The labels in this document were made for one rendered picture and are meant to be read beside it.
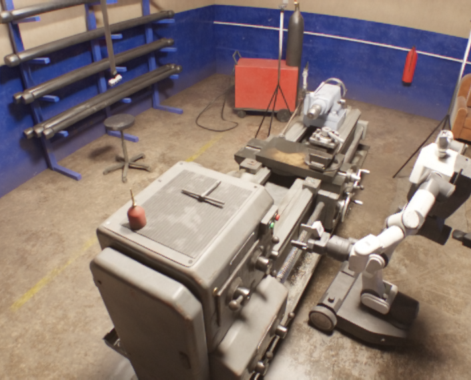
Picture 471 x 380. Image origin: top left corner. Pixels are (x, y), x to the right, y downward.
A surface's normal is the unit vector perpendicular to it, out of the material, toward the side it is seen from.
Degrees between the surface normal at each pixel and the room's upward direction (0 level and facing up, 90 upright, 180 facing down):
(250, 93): 90
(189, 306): 46
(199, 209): 0
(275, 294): 32
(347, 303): 0
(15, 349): 0
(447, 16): 90
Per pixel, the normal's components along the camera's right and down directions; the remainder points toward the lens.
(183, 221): 0.00, -0.81
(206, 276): 0.62, -0.37
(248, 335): 0.47, -0.53
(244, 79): -0.15, 0.58
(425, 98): -0.48, 0.52
